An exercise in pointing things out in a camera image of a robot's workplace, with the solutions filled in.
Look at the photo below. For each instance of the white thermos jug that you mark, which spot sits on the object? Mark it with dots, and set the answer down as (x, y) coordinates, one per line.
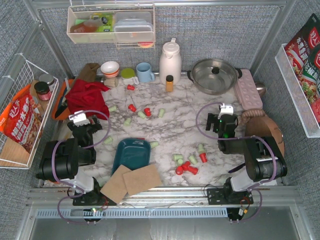
(170, 62)

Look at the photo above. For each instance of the cork mat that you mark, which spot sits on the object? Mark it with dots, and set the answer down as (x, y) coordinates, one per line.
(142, 179)
(115, 189)

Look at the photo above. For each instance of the red cloth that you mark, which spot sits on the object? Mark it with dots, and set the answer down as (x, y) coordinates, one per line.
(84, 96)

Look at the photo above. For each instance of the red snack bag left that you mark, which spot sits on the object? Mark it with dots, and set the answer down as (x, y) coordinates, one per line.
(19, 121)

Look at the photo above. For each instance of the round wooden board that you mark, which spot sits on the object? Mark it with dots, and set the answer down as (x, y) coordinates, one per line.
(264, 126)

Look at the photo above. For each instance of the orange spice bottle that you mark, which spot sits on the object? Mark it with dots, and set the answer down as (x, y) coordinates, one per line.
(169, 83)

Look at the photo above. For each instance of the red snack bags right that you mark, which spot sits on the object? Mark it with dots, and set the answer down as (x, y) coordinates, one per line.
(303, 52)

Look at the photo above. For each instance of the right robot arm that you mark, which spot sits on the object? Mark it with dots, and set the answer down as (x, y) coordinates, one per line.
(262, 160)

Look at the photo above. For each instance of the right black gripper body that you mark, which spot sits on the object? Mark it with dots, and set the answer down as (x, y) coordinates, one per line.
(220, 121)

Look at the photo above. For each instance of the blue mug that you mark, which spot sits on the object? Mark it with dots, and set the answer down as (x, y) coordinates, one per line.
(144, 73)

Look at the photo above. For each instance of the red capsule back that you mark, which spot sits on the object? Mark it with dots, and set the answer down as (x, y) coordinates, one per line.
(130, 87)

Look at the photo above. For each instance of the brown cloth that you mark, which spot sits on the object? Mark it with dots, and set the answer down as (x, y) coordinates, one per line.
(89, 72)

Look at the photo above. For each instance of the green lid white cup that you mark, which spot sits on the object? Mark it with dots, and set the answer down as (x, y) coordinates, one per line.
(129, 77)

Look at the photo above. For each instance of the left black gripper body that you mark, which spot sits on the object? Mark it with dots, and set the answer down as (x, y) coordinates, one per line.
(85, 125)

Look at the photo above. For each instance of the green capsule by cloth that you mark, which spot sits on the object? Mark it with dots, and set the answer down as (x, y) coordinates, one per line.
(113, 108)

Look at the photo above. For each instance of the orange tray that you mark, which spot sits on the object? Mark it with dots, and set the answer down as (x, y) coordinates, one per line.
(60, 110)

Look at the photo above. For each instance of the red capsule cluster front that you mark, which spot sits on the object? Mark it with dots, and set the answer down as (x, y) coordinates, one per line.
(179, 170)

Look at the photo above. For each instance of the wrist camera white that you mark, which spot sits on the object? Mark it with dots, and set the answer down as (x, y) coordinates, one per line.
(225, 109)
(79, 118)

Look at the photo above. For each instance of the dark lid jar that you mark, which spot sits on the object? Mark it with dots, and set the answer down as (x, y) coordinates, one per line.
(42, 90)

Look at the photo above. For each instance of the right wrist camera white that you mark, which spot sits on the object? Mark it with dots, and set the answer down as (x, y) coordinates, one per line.
(225, 109)

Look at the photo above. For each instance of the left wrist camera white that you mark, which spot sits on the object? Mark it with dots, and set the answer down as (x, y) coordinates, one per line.
(79, 118)

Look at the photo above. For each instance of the green capsule mid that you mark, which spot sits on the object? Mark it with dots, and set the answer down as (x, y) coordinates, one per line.
(127, 122)

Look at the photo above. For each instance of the white orange bowl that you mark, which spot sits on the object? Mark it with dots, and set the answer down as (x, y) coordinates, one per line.
(110, 69)

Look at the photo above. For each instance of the teal storage basket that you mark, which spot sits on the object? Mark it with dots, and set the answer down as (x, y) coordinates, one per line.
(133, 153)

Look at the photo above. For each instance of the red capsule cluster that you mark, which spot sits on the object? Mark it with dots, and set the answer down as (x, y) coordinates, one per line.
(179, 170)
(185, 166)
(193, 170)

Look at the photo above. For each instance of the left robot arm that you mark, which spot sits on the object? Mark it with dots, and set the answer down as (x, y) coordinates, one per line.
(61, 162)

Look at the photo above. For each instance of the green capsule cluster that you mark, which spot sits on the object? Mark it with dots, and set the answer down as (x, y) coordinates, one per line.
(192, 159)
(176, 157)

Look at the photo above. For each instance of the right white rack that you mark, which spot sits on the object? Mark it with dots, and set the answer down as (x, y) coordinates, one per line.
(302, 107)

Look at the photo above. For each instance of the left wire basket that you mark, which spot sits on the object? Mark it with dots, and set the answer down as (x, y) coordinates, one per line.
(12, 154)

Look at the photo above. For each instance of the silver lid jar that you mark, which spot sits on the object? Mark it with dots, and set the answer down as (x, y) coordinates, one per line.
(49, 79)

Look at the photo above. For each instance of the steel pot with lid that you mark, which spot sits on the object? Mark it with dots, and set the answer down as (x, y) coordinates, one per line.
(214, 76)

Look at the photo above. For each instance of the pink egg tray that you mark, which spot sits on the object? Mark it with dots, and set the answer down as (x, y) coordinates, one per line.
(246, 91)

